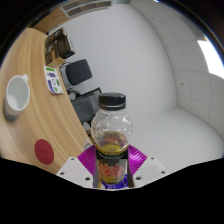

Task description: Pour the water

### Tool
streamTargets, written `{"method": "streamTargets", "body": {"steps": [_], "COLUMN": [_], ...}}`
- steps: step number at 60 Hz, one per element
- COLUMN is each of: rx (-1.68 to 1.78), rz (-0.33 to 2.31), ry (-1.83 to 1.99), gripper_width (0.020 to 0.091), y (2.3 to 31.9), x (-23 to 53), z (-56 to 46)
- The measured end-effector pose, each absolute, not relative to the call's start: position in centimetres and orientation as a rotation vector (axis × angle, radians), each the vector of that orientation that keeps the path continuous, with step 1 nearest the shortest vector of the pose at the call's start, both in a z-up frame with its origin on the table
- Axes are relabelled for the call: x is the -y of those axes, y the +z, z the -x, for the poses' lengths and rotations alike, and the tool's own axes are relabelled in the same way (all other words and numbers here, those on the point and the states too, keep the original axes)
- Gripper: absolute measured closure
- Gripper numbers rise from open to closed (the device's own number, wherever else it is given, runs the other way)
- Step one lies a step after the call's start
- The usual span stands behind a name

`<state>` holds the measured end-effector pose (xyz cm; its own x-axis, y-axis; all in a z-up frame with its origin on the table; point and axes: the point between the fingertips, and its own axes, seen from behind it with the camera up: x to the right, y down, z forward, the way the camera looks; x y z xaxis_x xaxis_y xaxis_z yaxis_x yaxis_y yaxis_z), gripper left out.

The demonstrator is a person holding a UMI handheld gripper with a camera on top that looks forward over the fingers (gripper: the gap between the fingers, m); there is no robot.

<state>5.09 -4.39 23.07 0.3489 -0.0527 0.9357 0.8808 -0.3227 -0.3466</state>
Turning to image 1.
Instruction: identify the black office chair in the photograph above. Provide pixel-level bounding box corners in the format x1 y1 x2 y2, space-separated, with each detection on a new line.
59 58 94 98

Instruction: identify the white mug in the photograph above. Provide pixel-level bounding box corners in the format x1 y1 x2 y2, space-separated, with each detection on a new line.
3 73 32 123

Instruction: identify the white green purple leaflet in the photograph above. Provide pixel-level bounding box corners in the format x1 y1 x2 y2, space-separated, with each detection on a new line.
43 65 65 95

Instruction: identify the rectangular ceiling light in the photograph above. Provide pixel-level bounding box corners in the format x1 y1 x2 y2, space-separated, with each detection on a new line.
197 39 224 80

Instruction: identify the mesh office chair grey jacket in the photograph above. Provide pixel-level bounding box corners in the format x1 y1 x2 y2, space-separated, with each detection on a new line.
68 87 103 131

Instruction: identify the small dark brown box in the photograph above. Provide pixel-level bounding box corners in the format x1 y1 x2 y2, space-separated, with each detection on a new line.
44 28 68 46

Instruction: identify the clear drink bottle black cap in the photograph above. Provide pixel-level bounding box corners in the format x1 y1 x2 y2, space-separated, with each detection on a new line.
90 92 134 186

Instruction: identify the flat round red coaster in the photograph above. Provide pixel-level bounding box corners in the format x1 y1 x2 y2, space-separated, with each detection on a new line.
34 138 55 166

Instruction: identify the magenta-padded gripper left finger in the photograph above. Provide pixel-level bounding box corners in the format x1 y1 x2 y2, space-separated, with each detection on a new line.
55 143 99 189

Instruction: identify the dark brown printed box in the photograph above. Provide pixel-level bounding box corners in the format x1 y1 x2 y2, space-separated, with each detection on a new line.
44 35 76 61

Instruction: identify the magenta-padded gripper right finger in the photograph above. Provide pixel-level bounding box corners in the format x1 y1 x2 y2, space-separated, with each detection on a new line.
125 144 169 188

